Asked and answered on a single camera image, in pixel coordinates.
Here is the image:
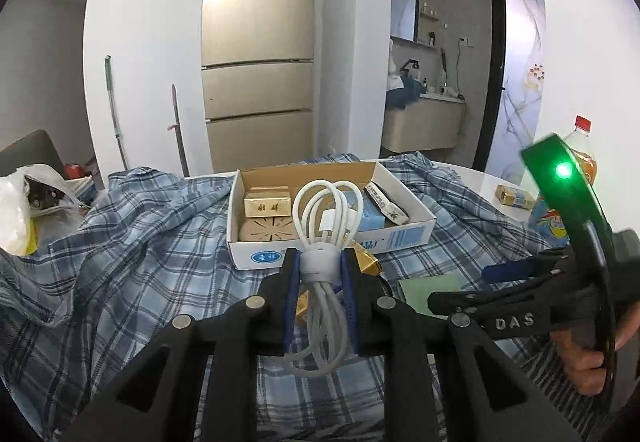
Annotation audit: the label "grey chair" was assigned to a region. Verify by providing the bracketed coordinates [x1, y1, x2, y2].
[0, 130, 64, 176]

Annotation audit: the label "black Face box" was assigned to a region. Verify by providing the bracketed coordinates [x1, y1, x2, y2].
[364, 182, 410, 226]

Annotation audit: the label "small yellow blue pack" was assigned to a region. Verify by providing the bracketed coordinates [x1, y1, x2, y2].
[495, 184, 535, 210]

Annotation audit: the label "beige vanity cabinet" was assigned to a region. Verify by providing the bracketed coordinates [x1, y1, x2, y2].
[382, 94, 466, 153]

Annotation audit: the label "dark broom handle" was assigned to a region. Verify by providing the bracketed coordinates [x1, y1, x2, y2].
[167, 84, 190, 177]

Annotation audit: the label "gold red cigarette carton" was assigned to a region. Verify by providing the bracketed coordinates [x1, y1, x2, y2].
[243, 186, 292, 219]

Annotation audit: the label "red bags on floor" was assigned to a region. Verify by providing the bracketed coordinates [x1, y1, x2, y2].
[63, 163, 92, 180]

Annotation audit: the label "yellow blue cigarette pack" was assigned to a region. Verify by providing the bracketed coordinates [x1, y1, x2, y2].
[295, 241, 382, 324]

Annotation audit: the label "green notepad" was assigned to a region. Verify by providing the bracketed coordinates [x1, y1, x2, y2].
[399, 274, 461, 318]

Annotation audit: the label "white cable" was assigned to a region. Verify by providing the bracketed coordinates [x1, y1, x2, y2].
[282, 178, 365, 379]

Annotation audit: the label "white plastic bag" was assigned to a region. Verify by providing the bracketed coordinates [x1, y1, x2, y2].
[0, 165, 99, 255]

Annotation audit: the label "blue clothing on counter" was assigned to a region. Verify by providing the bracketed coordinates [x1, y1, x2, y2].
[385, 76, 426, 110]

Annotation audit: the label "wall mirror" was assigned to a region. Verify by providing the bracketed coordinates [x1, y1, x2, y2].
[390, 0, 419, 42]

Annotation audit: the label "red iced tea bottle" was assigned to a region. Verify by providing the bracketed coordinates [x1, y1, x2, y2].
[523, 116, 598, 248]

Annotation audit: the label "gold three-door refrigerator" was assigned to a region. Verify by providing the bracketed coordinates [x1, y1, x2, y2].
[202, 0, 314, 172]

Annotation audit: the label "grey mop handle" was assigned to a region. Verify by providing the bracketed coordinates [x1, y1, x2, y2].
[104, 55, 129, 170]

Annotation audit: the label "open cardboard box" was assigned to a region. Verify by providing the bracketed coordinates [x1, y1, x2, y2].
[227, 161, 436, 269]

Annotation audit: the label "round tan perforated disc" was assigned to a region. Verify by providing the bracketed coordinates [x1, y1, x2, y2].
[239, 217, 298, 243]

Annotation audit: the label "light blue tissue pack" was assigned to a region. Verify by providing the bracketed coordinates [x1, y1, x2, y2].
[345, 191, 385, 232]

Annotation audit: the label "person's right hand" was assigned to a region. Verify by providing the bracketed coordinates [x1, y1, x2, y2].
[550, 303, 640, 396]

